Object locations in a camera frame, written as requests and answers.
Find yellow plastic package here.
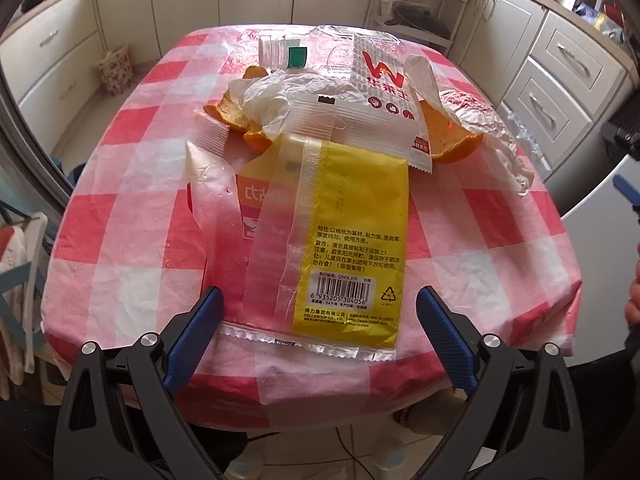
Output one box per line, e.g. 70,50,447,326
186,135,409,362

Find white red snack wrapper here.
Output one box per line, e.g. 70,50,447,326
234,24,434,175

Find white kitchen trolley rack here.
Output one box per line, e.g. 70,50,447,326
366,0,474,57

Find white lower kitchen cabinets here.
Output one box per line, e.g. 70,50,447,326
1,0,370,155

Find person right hand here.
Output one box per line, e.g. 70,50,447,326
624,260,640,330

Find white drawer cabinet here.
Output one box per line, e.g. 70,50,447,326
501,12,634,180

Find orange peel right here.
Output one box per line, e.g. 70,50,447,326
419,100,484,165

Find floral small waste basket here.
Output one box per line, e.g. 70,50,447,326
96,44,134,96

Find black frying pan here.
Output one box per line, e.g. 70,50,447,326
385,3,450,39

